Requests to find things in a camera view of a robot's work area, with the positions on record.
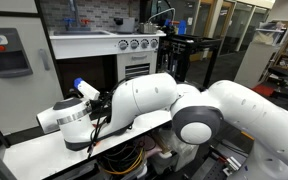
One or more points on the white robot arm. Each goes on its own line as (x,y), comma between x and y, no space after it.
(150,93)

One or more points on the pink plastic item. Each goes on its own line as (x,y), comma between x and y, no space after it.
(150,146)

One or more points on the white storage container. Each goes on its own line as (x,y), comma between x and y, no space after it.
(180,156)

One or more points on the toy faucet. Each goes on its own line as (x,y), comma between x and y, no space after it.
(74,20)

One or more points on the white toy refrigerator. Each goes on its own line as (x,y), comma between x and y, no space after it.
(17,100)

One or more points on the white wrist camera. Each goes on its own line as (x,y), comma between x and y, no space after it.
(87,89)

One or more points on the clear plastic bag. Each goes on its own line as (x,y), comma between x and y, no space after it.
(165,136)

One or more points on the silver toy pot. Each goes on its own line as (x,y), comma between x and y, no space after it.
(124,25)

